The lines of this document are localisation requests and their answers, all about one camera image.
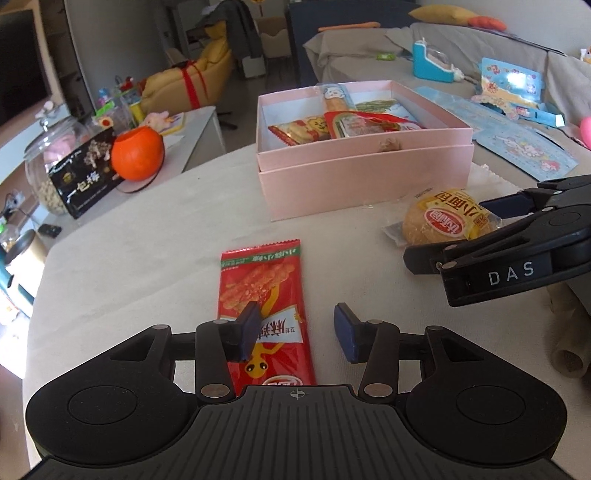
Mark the white side table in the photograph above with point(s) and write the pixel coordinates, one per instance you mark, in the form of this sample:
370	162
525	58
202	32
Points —
198	134

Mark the black remote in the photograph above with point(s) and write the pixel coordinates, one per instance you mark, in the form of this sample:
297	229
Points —
49	230

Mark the yellow red-edged snack packet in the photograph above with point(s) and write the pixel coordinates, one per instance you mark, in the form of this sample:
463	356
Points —
300	130

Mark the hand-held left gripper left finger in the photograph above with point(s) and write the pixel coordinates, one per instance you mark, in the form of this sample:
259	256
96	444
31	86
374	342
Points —
248	334

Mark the pink and blue bottle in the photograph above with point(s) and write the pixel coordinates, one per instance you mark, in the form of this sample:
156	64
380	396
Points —
104	99

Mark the blue cartoon paper sheet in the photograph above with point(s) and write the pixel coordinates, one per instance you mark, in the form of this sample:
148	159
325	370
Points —
508	138

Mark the round bread packet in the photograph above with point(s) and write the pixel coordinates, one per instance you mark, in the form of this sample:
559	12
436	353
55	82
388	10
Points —
429	221

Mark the dark jacket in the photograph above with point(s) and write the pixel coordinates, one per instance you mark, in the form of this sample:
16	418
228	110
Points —
235	27

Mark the beige rolled cloth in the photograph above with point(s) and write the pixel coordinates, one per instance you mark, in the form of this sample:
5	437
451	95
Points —
572	341

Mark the red packet with white label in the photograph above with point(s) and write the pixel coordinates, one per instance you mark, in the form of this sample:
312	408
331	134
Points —
258	286

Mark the pink plush toy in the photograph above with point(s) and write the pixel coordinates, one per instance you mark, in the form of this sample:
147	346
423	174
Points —
154	119

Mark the small green toy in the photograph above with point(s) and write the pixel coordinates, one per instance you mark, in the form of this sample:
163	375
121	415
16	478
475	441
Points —
385	56

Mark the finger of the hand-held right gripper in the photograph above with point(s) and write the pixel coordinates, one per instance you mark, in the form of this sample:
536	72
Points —
505	205
425	259

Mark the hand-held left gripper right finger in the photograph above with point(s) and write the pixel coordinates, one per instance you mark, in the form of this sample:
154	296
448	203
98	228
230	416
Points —
347	334

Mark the yellow armchair with red ribbon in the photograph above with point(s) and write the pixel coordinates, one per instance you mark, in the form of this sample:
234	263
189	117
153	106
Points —
194	78

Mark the teal plastic toy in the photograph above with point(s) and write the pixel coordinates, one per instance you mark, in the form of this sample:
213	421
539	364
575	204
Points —
434	62

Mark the grey covered sofa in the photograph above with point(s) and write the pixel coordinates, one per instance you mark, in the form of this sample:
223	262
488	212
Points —
351	55

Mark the long cartoon snack packet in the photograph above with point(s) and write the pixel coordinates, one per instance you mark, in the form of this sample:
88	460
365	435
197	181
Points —
335	96

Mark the pink cardboard box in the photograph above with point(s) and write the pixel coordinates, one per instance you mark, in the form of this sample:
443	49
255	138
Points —
360	184

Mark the colourful cartoon toy box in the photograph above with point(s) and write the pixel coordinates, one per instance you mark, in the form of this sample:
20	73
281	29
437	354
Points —
512	87

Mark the red packet with orange sticks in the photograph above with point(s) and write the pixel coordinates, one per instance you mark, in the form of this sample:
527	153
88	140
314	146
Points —
369	125

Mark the black television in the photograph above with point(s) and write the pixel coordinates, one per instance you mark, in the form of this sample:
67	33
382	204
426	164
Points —
21	64

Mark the white lace mat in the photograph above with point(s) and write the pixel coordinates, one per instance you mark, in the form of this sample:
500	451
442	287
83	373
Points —
494	180

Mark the black gift box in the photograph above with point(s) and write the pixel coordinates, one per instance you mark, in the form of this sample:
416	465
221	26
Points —
87	180

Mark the orange pumpkin bucket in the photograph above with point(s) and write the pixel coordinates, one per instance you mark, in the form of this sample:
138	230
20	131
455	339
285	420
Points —
138	154

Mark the large glass jar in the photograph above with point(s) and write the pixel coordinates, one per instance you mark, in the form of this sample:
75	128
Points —
39	184

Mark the yellow pillow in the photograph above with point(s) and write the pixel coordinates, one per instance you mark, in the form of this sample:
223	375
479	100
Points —
441	13

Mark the jar with dark lid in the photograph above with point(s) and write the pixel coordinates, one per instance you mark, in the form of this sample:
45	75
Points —
27	249

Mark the orange carrot toy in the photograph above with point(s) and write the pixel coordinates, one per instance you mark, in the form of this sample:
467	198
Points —
348	26

